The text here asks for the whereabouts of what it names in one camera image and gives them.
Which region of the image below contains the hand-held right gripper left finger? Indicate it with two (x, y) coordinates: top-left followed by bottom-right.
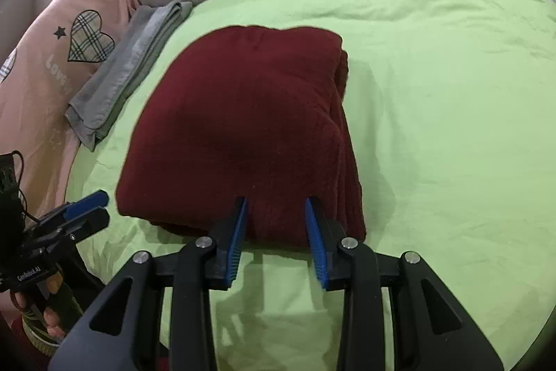
(47, 197), (249, 371)

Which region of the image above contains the light green bed sheet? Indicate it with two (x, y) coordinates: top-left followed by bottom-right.
(63, 0), (556, 371)

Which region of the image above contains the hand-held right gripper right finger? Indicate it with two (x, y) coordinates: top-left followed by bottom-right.
(304, 197), (505, 371)

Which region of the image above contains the pink pillow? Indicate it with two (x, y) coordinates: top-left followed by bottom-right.
(0, 0), (140, 215)

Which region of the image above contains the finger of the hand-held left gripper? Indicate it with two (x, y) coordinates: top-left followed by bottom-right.
(41, 189), (109, 224)
(26, 207), (110, 254)

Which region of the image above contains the person's left hand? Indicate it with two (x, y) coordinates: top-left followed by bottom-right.
(11, 290), (70, 342)

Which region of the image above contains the maroon hoodie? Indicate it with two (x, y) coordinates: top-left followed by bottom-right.
(116, 24), (368, 251)

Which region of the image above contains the black cable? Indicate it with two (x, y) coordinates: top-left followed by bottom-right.
(9, 151), (44, 226)

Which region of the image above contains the folded grey cloth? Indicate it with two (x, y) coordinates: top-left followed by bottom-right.
(64, 0), (193, 151)

